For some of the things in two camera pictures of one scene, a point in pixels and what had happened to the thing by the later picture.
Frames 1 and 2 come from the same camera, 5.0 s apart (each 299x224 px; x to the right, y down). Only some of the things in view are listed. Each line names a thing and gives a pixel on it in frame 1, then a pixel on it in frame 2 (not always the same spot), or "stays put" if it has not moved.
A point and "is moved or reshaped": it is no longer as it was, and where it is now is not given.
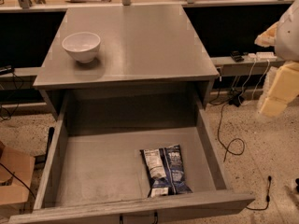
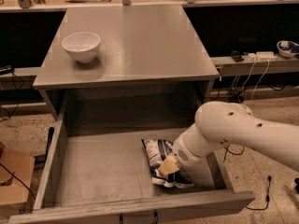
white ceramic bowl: [84, 46] stays put
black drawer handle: [121, 217] stays put
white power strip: [262, 56] stays put
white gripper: [289, 37] to [181, 152]
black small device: [236, 56] stays put
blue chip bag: [165, 173] is moved or reshaped
